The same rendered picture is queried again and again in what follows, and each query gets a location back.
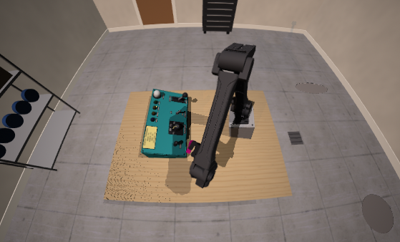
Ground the teal console panel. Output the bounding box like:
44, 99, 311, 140
141, 89, 188, 158

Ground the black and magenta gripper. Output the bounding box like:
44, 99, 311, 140
186, 140, 200, 157

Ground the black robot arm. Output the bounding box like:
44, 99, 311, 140
190, 43, 256, 188

